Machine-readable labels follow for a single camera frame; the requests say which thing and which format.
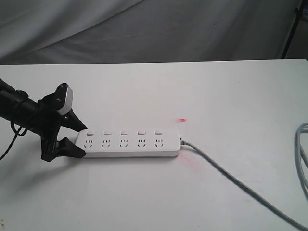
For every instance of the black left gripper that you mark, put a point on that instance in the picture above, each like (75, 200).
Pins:
(43, 119)

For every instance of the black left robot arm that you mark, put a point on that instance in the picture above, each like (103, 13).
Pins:
(10, 107)

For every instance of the grey backdrop cloth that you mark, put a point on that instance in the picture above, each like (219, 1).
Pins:
(143, 31)

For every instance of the black tripod stand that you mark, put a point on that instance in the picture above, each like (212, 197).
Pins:
(298, 14)

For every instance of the white five-outlet power strip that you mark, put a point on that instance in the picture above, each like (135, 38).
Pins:
(155, 142)

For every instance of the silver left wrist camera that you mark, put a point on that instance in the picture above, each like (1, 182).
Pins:
(63, 98)

